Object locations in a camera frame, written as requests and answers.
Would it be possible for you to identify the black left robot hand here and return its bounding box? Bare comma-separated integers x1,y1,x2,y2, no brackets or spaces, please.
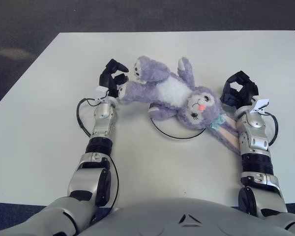
98,59,130,98

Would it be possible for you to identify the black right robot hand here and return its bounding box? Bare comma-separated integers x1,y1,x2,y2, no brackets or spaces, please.
220,70,259,108

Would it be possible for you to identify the purple plush bunny doll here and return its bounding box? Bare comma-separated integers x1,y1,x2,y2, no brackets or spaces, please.
118,56,241,155

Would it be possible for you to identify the white plate with black rim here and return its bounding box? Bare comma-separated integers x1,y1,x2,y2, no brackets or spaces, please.
149,102,207,141

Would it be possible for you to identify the white left wrist connector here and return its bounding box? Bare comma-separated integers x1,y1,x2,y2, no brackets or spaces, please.
95,85,108,100

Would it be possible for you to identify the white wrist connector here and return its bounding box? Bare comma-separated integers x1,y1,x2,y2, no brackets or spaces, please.
250,97,270,114
95,85,108,100

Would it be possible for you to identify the white right wrist connector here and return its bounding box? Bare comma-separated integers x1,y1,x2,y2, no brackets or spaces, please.
250,97,270,114

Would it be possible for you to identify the grey robot torso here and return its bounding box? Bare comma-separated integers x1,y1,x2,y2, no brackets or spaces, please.
81,196,295,236

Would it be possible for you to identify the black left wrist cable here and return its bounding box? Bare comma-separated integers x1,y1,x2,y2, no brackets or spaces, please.
76,97,106,138

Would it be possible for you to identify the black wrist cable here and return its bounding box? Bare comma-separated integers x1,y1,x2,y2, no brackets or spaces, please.
263,112,279,146
76,97,106,138

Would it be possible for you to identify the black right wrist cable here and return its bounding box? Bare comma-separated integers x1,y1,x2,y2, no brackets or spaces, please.
263,112,279,146

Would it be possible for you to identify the thin black left elbow cable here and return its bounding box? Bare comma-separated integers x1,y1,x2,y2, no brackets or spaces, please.
95,157,120,209

